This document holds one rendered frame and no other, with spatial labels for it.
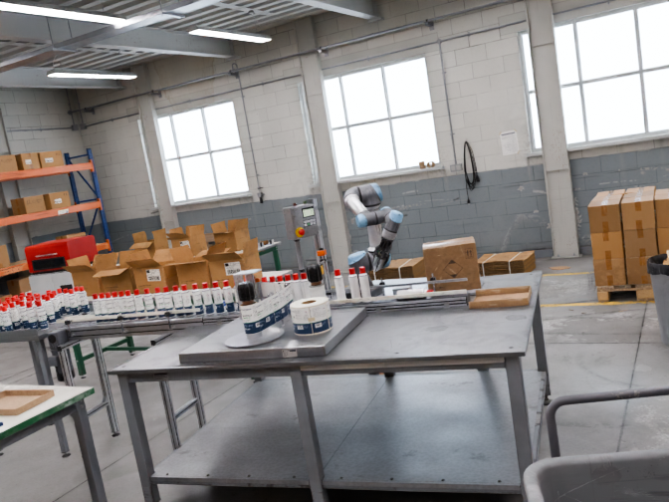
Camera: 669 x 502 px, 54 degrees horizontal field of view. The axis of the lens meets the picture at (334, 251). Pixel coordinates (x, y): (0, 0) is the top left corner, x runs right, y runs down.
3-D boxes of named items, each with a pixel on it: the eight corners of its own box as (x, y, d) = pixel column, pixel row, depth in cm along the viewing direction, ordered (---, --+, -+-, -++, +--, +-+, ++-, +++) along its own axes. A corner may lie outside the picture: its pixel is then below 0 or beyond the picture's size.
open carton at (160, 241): (130, 264, 860) (124, 235, 854) (155, 255, 905) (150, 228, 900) (151, 261, 844) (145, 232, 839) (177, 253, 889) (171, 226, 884)
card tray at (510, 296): (469, 309, 347) (468, 302, 346) (476, 296, 371) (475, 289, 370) (529, 305, 336) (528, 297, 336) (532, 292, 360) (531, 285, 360)
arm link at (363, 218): (336, 187, 407) (357, 214, 364) (353, 183, 409) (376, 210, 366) (338, 204, 412) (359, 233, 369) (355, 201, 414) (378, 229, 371)
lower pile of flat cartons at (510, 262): (471, 280, 794) (469, 262, 791) (485, 270, 839) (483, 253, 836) (526, 278, 760) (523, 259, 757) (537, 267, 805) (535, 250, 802)
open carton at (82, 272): (65, 300, 642) (57, 262, 636) (100, 289, 681) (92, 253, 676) (95, 298, 624) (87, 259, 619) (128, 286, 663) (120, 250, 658)
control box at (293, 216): (287, 239, 394) (282, 208, 391) (311, 234, 403) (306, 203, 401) (296, 240, 386) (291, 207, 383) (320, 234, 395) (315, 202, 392)
